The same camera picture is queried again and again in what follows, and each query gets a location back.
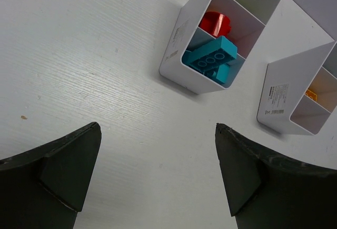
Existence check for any yellow orange teal lego stack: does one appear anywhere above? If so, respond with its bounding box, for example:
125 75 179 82
305 89 318 102

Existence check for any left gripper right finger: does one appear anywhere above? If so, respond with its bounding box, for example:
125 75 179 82
215 123 336 228

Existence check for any white divided container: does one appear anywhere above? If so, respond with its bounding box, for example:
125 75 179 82
159 0 281 94
257 42 336 135

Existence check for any small teal lego brick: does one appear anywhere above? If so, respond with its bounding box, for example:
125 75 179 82
204 64 230 85

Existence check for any red round lego piece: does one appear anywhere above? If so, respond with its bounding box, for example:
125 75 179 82
199 11 231 37

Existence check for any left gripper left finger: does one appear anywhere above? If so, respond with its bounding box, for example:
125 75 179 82
1 122 102 228

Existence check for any right white divided container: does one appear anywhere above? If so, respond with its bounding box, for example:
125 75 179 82
257 42 336 135

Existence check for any left white divided container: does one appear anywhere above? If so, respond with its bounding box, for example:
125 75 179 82
159 0 281 94

